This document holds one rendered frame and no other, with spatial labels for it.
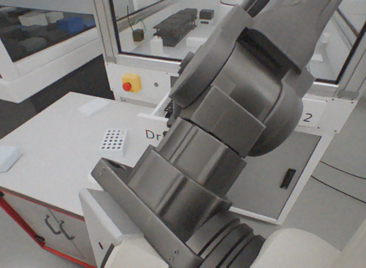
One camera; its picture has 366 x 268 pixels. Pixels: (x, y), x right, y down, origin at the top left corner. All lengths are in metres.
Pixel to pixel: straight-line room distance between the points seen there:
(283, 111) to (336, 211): 1.70
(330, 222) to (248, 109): 1.64
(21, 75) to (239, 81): 1.16
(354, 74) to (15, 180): 1.17
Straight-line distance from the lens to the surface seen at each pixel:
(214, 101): 0.17
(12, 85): 1.25
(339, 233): 1.79
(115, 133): 0.90
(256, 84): 0.19
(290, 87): 0.23
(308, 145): 1.09
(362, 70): 0.93
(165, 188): 0.16
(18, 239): 1.79
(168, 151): 0.17
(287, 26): 0.23
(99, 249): 0.20
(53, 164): 0.92
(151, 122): 0.74
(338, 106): 0.98
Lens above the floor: 1.35
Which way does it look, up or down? 41 degrees down
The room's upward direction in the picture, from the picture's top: straight up
